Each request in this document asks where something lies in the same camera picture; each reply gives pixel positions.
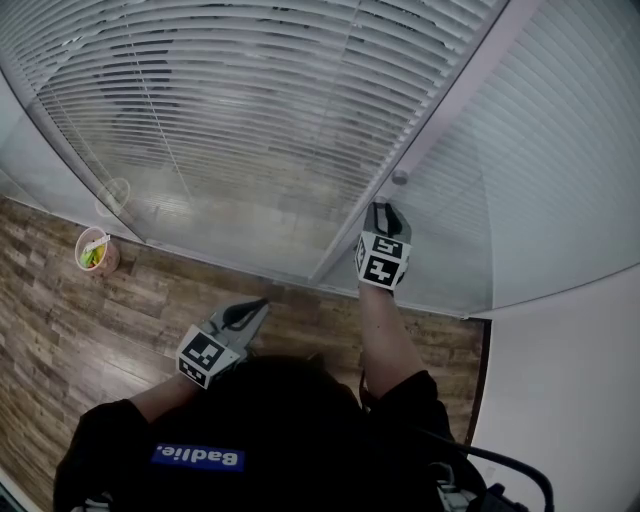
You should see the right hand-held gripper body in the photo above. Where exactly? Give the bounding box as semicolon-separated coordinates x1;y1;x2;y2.
353;229;413;292

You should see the grey window frame post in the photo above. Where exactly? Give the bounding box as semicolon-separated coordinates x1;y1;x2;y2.
0;69;149;246
307;0;547;284

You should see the pink paper cup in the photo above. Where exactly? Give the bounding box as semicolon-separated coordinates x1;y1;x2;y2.
74;226;121;275

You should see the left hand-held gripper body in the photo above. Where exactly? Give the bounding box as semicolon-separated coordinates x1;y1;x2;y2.
174;322;255;391

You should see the dark skirting strip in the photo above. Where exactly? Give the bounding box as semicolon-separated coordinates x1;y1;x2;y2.
462;318;494;447

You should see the person's black shirt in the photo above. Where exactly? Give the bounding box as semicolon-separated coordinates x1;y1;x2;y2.
52;369;489;512

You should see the person's left forearm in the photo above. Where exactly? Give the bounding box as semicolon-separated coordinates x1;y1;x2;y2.
127;372;199;426

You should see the thick black cable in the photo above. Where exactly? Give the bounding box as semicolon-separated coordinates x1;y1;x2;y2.
414;427;556;512

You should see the grey harness clip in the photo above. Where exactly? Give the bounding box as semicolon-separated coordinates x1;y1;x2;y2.
429;463;477;512
72;493;115;512

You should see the person's right forearm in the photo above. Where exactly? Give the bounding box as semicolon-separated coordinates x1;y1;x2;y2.
358;284;426;399

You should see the glass door with blinds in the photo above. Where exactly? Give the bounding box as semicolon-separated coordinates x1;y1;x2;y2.
314;0;640;319

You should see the dark device box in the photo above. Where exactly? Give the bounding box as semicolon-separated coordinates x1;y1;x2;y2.
479;483;529;512

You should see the grey window bottom rail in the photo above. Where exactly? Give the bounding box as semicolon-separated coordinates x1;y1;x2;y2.
142;237;469;321

